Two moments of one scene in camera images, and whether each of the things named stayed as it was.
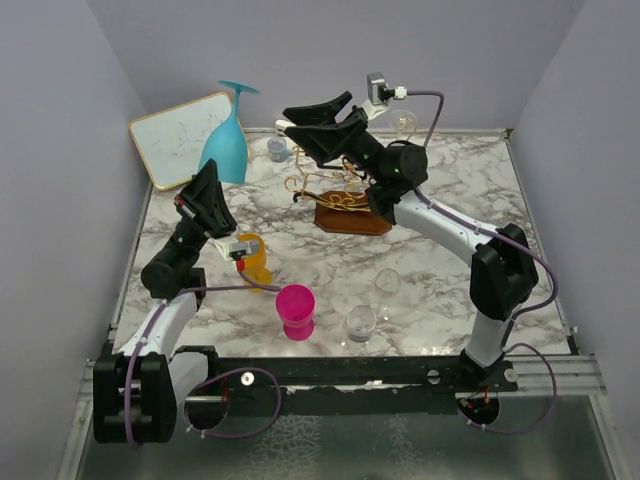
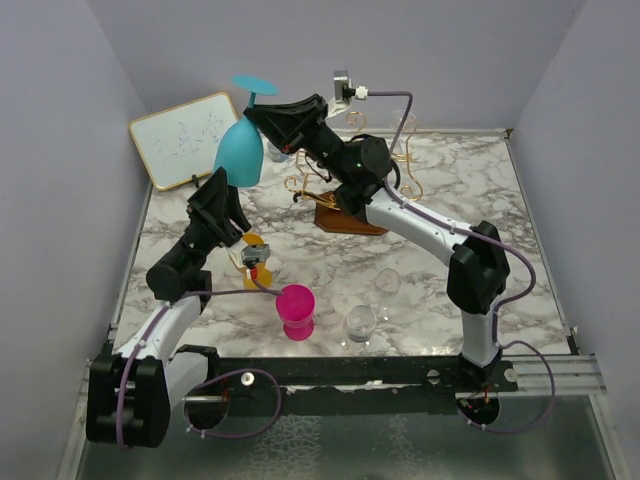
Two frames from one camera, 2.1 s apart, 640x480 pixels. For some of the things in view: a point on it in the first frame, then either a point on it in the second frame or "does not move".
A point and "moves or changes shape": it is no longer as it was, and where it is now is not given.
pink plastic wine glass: (295, 306) does not move
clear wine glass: (403, 121) does not move
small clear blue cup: (277, 149) does not move
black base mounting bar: (338, 386) does not move
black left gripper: (200, 204) -> (206, 210)
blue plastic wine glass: (227, 145) moves or changes shape
